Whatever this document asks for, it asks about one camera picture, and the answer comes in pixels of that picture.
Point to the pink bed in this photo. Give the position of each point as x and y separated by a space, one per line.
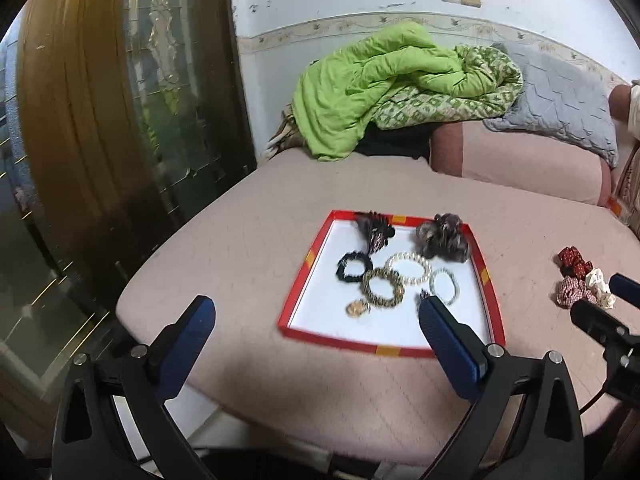
225 270

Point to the red white tray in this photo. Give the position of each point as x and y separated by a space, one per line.
320 316

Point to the white scrunchie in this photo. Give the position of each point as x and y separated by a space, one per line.
597 282

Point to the small orange box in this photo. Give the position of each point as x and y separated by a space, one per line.
614 206

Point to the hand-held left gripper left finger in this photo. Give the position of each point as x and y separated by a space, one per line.
185 345

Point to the dark hair claw clip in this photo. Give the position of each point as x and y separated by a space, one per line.
375 232

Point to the dark red scrunchie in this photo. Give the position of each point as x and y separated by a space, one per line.
575 260

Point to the black cloth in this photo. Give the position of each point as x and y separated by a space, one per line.
395 145

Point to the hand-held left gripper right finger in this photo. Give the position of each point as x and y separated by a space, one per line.
450 345

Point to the green patterned blanket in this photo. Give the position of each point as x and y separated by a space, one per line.
340 90

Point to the gold pendant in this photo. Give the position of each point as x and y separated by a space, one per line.
357 307

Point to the pink bolster pillow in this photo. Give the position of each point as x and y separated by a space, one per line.
525 165

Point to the wooden door with glass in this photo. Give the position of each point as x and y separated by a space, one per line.
75 135

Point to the striped beige cloth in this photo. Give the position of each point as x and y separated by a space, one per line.
285 135

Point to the grey quilted pillow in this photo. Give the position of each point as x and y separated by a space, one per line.
555 100

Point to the red checked scrunchie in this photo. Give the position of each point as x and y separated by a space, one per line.
570 292

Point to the white patterned cloth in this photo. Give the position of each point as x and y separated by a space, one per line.
636 110

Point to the grey brown fuzzy scrunchie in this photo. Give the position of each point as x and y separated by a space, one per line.
442 240

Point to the maroon cushion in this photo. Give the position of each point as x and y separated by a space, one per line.
620 102

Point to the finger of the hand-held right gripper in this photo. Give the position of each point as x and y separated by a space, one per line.
626 287
595 317

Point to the brown patterned headboard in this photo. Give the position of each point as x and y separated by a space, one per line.
631 185

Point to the black scrunchie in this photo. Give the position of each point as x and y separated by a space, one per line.
342 267

